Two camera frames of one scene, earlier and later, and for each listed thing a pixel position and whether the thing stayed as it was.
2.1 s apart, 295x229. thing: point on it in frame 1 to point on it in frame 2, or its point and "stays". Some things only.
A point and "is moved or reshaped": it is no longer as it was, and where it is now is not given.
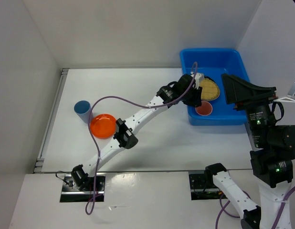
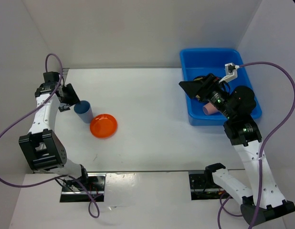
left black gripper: x=196 y=100 to x=73 y=98
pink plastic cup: x=205 y=109 is moved or reshaped
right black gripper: x=242 y=93 to x=193 y=88
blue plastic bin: x=213 y=63 stays
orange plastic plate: x=103 y=126 stays
